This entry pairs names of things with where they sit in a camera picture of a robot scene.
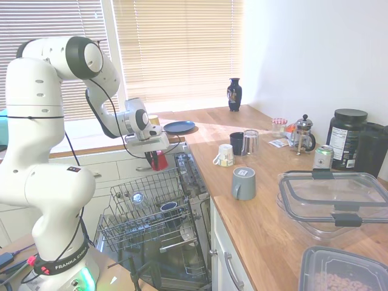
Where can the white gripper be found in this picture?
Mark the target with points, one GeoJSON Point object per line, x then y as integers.
{"type": "Point", "coordinates": [148, 145]}

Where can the red speckled enamel mug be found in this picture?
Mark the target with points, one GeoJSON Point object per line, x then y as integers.
{"type": "Point", "coordinates": [162, 162]}

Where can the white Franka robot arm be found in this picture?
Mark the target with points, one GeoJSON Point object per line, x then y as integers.
{"type": "Point", "coordinates": [30, 91]}

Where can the stainless steel dishwasher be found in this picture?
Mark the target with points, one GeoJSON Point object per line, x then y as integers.
{"type": "Point", "coordinates": [189, 172]}

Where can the white printed mug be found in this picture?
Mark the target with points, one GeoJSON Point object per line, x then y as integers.
{"type": "Point", "coordinates": [225, 154]}

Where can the black mug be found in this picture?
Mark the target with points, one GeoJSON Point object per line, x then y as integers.
{"type": "Point", "coordinates": [236, 144]}

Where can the grey mug with label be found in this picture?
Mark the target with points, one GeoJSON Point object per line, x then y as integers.
{"type": "Point", "coordinates": [245, 185]}

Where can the white cabinet under counter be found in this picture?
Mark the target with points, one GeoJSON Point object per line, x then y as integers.
{"type": "Point", "coordinates": [221, 236]}

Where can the yellow cup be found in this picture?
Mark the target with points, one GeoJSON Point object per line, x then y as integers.
{"type": "Point", "coordinates": [154, 120]}

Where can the dark blue plate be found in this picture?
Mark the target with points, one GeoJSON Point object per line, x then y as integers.
{"type": "Point", "coordinates": [179, 127]}

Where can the clear drinking glass with sticker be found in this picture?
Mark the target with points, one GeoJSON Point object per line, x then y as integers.
{"type": "Point", "coordinates": [138, 198]}

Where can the white plate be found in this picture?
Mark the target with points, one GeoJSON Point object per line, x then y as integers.
{"type": "Point", "coordinates": [186, 232]}

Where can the clear faceted glass tumbler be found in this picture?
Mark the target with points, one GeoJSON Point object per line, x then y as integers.
{"type": "Point", "coordinates": [251, 142]}

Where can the dark blue decorated vase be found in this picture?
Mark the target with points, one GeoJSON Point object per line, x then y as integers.
{"type": "Point", "coordinates": [234, 94]}

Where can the metal cabinet knob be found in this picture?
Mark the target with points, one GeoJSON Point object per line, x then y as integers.
{"type": "Point", "coordinates": [213, 252]}

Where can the wide slatted window blind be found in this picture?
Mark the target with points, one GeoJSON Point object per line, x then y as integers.
{"type": "Point", "coordinates": [182, 45]}

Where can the small white paper packet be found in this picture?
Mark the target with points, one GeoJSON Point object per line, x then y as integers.
{"type": "Point", "coordinates": [278, 142]}

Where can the jar with red checked lid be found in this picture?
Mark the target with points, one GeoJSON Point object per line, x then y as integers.
{"type": "Point", "coordinates": [279, 125]}

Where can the orange snack packet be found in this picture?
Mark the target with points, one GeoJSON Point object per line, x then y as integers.
{"type": "Point", "coordinates": [290, 130]}

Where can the glass french press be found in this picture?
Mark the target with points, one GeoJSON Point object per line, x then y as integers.
{"type": "Point", "coordinates": [303, 133]}

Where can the clear lidded plastic container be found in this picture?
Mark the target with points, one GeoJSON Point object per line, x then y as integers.
{"type": "Point", "coordinates": [315, 206]}

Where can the white and green drink can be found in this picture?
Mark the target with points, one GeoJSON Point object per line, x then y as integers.
{"type": "Point", "coordinates": [322, 157]}

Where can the narrow slatted window blind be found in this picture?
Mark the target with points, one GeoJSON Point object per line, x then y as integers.
{"type": "Point", "coordinates": [45, 21]}

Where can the black power adapter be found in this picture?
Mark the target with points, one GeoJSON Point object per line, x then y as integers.
{"type": "Point", "coordinates": [5, 259]}

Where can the black protein powder tub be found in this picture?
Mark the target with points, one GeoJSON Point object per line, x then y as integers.
{"type": "Point", "coordinates": [345, 133]}

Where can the black pitcher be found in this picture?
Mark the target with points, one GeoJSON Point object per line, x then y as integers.
{"type": "Point", "coordinates": [371, 151]}

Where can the plastic container with brown food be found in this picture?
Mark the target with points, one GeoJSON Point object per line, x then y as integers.
{"type": "Point", "coordinates": [339, 272]}

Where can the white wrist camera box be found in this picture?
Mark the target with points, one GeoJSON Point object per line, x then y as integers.
{"type": "Point", "coordinates": [156, 130]}

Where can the black camera tripod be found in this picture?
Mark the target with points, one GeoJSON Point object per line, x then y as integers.
{"type": "Point", "coordinates": [133, 272]}

